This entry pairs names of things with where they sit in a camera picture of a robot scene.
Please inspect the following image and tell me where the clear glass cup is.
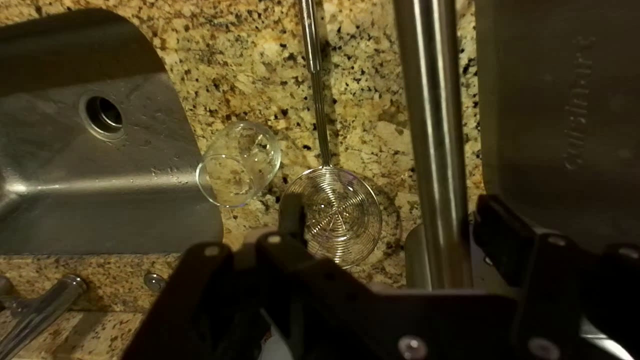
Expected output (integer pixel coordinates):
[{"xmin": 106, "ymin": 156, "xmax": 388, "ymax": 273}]
[{"xmin": 194, "ymin": 118, "xmax": 286, "ymax": 209}]

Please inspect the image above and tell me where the stainless steel sink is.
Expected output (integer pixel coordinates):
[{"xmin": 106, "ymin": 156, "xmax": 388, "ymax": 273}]
[{"xmin": 0, "ymin": 6, "xmax": 226, "ymax": 257}]

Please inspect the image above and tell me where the grey panini grill toaster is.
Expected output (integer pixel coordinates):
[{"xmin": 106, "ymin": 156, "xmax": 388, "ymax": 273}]
[{"xmin": 391, "ymin": 0, "xmax": 640, "ymax": 295}]

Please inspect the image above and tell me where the small metal countertop knob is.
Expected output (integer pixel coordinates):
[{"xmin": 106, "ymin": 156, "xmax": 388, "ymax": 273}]
[{"xmin": 142, "ymin": 268, "xmax": 167, "ymax": 295}]

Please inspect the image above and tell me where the clear glass bowl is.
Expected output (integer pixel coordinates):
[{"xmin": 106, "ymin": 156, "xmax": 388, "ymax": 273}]
[{"xmin": 286, "ymin": 165, "xmax": 403, "ymax": 266}]

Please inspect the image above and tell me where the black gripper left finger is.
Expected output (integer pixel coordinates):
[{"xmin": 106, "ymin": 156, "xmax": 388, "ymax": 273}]
[{"xmin": 122, "ymin": 192, "xmax": 401, "ymax": 360}]

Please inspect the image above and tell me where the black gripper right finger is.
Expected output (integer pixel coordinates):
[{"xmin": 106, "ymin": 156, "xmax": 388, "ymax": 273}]
[{"xmin": 471, "ymin": 193, "xmax": 640, "ymax": 360}]

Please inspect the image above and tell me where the chrome faucet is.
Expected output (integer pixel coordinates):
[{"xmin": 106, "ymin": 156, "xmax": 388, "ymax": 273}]
[{"xmin": 0, "ymin": 271, "xmax": 90, "ymax": 360}]

